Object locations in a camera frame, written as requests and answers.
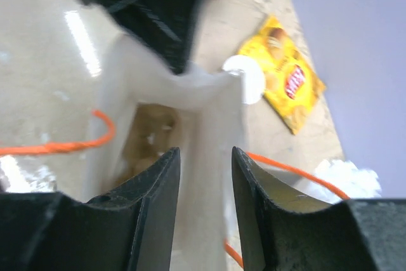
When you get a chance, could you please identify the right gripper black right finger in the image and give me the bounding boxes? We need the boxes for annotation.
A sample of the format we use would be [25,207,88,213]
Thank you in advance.
[232,147,405,270]

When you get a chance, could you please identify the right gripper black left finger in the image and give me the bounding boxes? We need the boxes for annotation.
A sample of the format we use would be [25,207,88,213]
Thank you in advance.
[1,148,181,270]

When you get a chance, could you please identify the brown paper takeout bag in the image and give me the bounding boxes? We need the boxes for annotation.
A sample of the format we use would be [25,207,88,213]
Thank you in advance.
[0,34,351,271]

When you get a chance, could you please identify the brown paper cup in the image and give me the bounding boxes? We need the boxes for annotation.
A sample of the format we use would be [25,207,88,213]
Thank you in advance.
[222,55,265,105]

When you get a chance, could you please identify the yellow Lays chips bag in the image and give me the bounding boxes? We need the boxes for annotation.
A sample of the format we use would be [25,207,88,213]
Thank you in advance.
[237,15,326,135]

